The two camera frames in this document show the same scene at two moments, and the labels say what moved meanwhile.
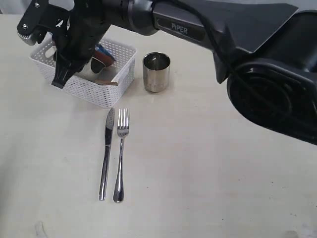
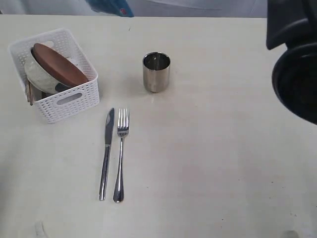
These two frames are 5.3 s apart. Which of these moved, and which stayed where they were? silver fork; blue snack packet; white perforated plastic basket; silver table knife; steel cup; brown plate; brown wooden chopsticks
Moved: blue snack packet; white perforated plastic basket; brown plate; brown wooden chopsticks
Stayed: silver table knife; silver fork; steel cup
